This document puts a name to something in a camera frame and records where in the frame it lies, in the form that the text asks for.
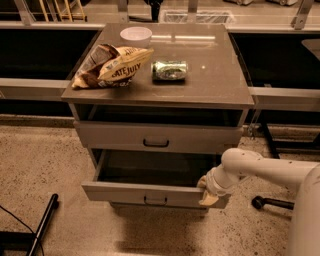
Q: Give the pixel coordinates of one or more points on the green soda can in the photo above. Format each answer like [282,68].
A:
[169,70]

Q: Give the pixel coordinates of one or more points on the white bowl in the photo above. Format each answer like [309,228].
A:
[139,37]

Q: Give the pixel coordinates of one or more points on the yellow chip bag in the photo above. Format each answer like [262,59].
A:
[108,66]

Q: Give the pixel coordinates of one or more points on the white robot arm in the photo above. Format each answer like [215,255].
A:
[303,176]

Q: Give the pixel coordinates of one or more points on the grey top drawer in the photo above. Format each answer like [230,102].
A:
[158,138]

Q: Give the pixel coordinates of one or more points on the grey drawer cabinet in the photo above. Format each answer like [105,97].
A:
[214,92]

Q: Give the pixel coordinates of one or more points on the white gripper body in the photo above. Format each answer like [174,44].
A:
[213,183]

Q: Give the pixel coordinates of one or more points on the black stand leg left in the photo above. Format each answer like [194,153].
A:
[52,206]

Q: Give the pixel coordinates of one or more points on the grey drawer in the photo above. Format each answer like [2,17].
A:
[149,178]
[158,138]

